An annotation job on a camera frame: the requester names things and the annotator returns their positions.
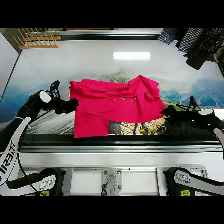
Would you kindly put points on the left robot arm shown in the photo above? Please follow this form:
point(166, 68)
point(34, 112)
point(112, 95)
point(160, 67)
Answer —
point(20, 128)

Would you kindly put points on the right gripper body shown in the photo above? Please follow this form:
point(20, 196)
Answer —
point(175, 116)

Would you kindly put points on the silver frame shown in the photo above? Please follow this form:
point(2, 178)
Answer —
point(133, 158)

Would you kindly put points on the red garment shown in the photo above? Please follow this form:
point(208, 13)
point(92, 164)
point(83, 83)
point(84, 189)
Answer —
point(110, 106)

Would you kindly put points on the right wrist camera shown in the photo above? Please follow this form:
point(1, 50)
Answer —
point(193, 104)

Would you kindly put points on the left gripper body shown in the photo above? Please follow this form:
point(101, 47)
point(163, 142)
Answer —
point(66, 106)

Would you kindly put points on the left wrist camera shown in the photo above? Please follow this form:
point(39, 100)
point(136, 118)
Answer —
point(55, 88)

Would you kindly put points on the brown wooden rack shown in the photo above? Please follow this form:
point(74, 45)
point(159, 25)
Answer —
point(38, 40)

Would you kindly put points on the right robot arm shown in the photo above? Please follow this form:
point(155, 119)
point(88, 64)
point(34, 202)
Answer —
point(213, 120)

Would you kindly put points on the dark blue checked garment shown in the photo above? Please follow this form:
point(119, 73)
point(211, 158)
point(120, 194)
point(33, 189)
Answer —
point(168, 35)

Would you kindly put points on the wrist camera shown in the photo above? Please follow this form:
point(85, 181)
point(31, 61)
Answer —
point(193, 104)
point(55, 88)

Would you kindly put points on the black checked garment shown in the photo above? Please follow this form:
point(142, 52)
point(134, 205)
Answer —
point(201, 46)

